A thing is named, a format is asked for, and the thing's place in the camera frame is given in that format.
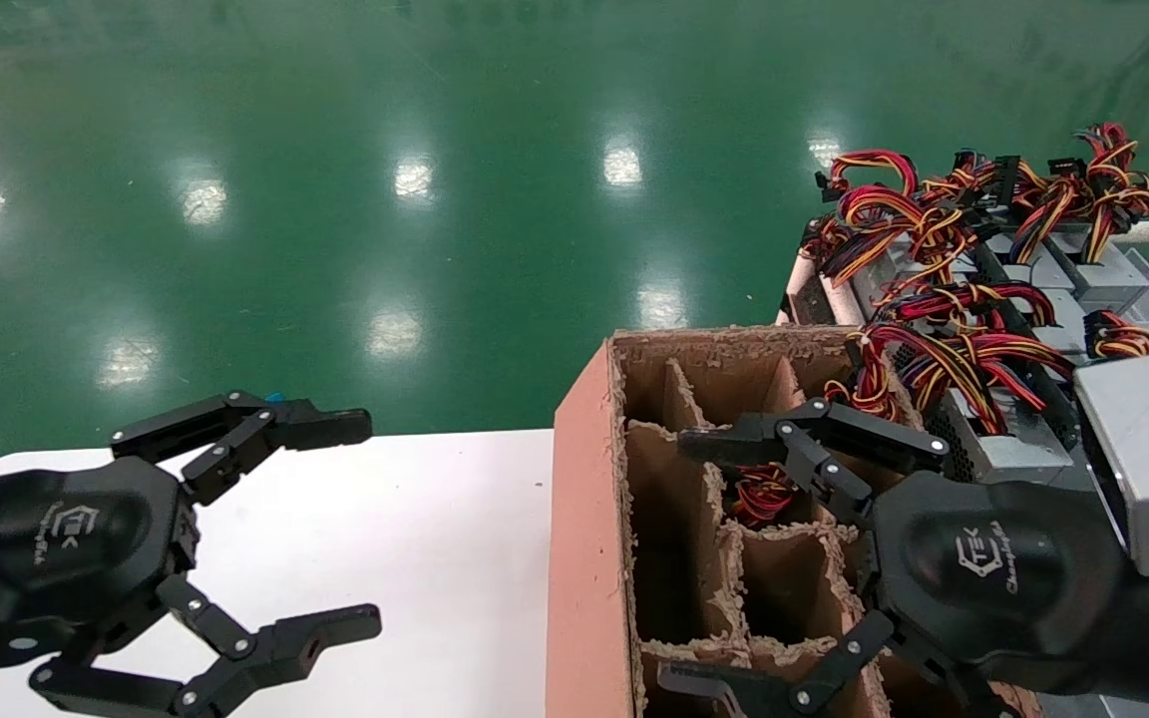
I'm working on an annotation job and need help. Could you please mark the silver power supply with cables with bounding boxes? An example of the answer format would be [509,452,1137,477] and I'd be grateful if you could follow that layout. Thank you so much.
[799,150,979,300]
[824,324,1079,490]
[879,282,1059,335]
[1008,122,1149,312]
[1083,311,1149,362]

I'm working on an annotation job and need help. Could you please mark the brown cardboard box with dividers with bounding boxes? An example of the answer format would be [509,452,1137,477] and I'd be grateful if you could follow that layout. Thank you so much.
[547,327,1044,718]

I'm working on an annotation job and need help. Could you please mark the power supply red yellow wires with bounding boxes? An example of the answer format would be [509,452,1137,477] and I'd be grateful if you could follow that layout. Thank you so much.
[724,461,800,530]

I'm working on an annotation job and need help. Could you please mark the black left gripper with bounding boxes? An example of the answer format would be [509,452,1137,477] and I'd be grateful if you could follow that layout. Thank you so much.
[0,391,383,718]

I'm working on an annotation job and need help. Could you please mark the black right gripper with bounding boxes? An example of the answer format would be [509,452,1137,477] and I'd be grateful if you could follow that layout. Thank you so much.
[656,397,1136,718]

